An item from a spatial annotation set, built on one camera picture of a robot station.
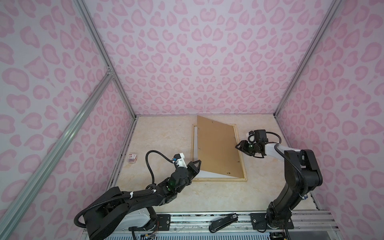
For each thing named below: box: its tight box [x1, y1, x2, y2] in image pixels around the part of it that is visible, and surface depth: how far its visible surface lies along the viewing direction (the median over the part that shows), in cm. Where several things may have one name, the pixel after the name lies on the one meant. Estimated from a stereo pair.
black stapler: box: [209, 213, 239, 233], surface depth 72 cm
